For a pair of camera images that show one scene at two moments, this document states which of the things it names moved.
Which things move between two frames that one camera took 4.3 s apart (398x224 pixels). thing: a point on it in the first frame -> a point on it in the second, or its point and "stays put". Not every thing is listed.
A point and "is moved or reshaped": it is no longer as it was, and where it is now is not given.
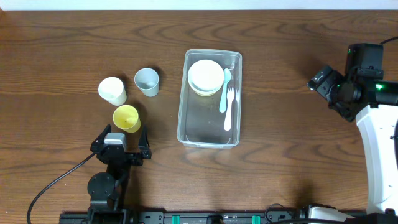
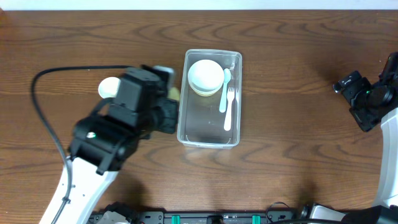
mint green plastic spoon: [227, 76] stays put
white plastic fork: [231, 93] stays put
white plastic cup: [111, 89] stays put
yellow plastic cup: [126, 117] is moved or reshaped
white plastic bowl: [206, 76] stays put
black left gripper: [121, 155] -> [169, 115]
